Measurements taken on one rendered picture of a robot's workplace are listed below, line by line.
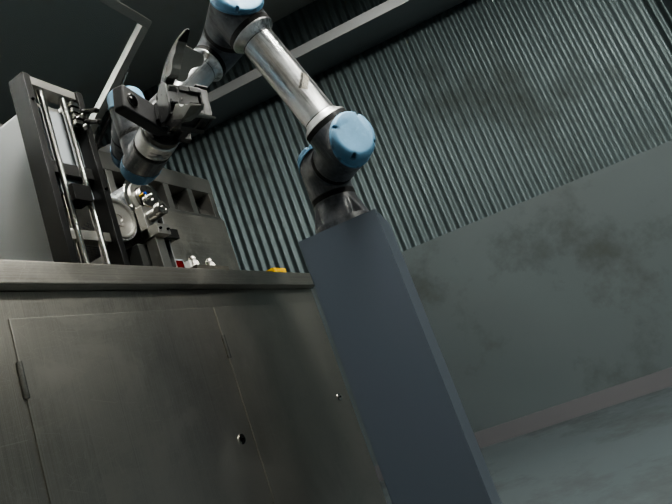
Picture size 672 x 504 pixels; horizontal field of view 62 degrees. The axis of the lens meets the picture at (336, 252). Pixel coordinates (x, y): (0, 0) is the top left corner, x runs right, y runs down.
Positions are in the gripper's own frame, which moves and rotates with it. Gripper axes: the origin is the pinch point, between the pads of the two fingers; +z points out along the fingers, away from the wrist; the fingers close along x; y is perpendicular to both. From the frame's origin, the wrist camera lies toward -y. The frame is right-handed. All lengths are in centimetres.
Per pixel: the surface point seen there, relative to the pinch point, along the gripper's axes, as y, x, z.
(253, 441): 23, 58, -47
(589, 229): 240, -6, -61
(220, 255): 75, -25, -142
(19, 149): -14, -22, -65
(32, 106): -14, -22, -48
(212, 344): 17, 36, -45
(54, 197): -11.3, 0.3, -48.1
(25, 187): -13, -12, -66
